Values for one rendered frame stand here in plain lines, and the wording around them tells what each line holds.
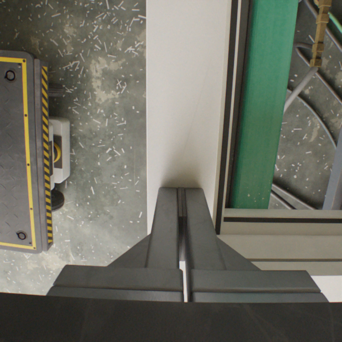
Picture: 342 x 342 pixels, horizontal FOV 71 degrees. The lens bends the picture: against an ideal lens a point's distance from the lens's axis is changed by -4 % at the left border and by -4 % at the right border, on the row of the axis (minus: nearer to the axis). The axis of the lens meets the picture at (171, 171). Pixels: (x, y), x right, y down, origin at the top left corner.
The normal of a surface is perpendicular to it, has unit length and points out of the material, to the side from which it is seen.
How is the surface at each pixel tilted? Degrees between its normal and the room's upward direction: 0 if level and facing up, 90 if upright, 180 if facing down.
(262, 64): 0
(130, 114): 0
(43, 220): 0
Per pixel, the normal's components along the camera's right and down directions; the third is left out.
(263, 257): 0.02, -0.96
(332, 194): -1.00, -0.04
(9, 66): -0.02, 0.29
